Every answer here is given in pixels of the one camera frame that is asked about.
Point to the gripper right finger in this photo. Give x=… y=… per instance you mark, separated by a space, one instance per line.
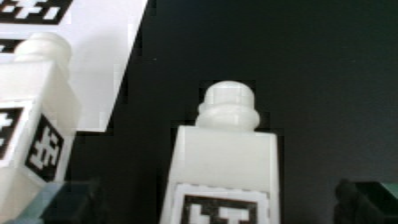
x=366 y=203

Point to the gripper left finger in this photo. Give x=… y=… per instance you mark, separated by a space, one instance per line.
x=68 y=204

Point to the white marker base plate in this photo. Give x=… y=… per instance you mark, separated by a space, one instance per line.
x=96 y=23

